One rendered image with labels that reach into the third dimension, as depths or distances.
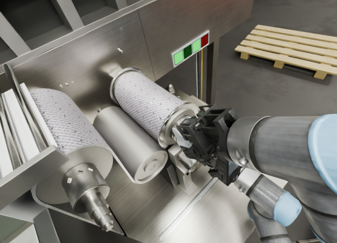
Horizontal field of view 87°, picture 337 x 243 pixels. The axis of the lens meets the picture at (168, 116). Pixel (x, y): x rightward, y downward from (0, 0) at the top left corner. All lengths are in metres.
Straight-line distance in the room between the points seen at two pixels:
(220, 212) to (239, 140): 0.54
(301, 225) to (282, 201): 1.27
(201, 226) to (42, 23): 0.81
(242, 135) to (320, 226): 0.12
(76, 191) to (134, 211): 0.47
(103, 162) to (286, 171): 0.32
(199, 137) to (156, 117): 0.17
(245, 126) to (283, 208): 0.33
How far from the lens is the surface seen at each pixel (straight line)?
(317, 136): 0.21
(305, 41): 3.35
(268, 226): 0.63
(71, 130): 0.39
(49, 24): 0.67
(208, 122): 0.32
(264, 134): 0.23
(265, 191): 0.55
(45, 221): 0.27
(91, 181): 0.35
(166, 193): 0.79
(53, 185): 0.39
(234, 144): 0.26
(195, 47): 0.94
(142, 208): 0.79
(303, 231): 1.81
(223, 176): 0.38
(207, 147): 0.33
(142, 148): 0.50
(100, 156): 0.39
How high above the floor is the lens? 1.65
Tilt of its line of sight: 50 degrees down
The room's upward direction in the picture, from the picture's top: 13 degrees counter-clockwise
